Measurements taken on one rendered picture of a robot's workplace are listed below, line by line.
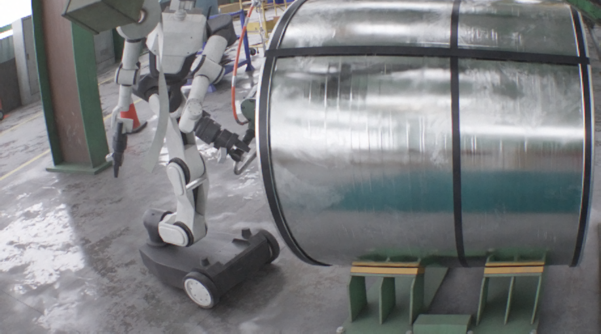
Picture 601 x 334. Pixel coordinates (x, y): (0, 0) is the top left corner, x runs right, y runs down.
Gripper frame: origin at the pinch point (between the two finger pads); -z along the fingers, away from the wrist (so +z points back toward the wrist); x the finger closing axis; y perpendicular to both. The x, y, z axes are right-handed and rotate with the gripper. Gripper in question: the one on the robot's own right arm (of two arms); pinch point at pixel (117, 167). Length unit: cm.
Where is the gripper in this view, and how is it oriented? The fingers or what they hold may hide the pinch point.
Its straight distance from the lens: 303.2
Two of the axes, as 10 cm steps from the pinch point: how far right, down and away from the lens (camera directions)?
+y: 9.8, 1.4, 1.4
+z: 1.8, -9.3, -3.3
